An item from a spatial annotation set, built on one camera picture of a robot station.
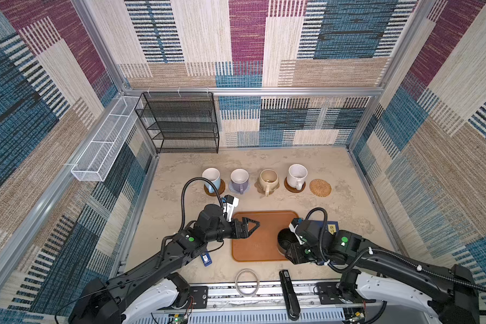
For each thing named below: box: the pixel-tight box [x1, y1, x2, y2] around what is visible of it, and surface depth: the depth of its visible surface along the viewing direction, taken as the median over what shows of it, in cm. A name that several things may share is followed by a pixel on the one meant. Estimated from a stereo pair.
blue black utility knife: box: [199, 251, 212, 267], surface depth 81 cm
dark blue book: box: [314, 220, 340, 235], surface depth 91 cm
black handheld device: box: [279, 270, 301, 321], surface depth 73 cm
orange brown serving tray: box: [232, 210, 300, 262], surface depth 86 cm
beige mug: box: [259, 168, 279, 198], surface depth 98 cm
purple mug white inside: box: [230, 168, 250, 196], surface depth 100 cm
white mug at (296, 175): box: [286, 163, 309, 191], surface depth 101 cm
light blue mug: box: [201, 167, 221, 194], surface depth 98 cm
